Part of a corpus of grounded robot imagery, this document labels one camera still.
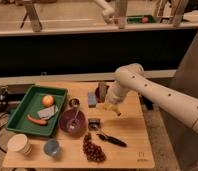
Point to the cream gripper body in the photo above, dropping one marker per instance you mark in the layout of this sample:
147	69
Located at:
109	106

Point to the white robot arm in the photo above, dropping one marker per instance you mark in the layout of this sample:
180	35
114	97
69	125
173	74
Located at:
130	77

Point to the small metal cup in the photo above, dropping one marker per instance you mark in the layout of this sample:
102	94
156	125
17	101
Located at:
74	103

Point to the blue plastic cup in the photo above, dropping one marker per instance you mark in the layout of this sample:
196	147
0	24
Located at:
52	148

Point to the white paper cup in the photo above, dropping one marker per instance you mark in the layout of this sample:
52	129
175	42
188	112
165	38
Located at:
20	144

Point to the brown red bowl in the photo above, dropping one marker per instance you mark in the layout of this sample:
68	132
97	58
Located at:
97	94

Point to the blue sponge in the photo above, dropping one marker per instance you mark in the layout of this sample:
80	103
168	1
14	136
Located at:
92	99

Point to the grey block in bowl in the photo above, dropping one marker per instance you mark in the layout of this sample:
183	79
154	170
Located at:
102	91

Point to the small metal tin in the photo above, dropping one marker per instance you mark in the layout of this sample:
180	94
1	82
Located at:
93	124

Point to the metal spoon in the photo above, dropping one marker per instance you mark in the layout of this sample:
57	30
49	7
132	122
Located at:
73	123

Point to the purple bowl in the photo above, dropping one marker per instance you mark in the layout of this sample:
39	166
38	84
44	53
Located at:
66	118

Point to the bunch of dark grapes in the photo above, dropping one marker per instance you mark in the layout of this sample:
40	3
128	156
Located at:
93	152

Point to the orange apple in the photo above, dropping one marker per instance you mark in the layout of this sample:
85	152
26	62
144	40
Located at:
47	100

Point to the grey cloth piece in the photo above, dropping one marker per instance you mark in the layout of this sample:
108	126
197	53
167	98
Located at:
47	113

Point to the green plastic tray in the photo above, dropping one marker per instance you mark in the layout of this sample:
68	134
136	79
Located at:
32	104

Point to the red sausage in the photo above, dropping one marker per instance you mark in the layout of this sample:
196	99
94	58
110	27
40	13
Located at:
37	121

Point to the black handled peeler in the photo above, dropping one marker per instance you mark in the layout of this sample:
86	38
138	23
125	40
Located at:
112	140

